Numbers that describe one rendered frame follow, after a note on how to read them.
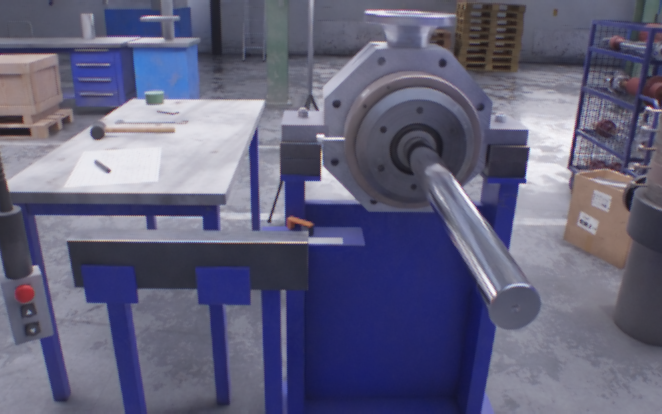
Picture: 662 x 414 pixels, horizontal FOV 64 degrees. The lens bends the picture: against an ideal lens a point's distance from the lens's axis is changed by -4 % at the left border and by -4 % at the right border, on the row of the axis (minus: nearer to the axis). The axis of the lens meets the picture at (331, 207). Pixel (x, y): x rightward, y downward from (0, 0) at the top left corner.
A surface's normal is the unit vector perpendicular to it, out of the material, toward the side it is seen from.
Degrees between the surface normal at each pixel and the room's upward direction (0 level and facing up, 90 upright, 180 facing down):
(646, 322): 90
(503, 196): 90
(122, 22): 90
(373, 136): 90
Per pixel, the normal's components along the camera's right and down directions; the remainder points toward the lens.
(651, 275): -0.78, 0.22
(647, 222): -0.93, 0.11
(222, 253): 0.03, 0.37
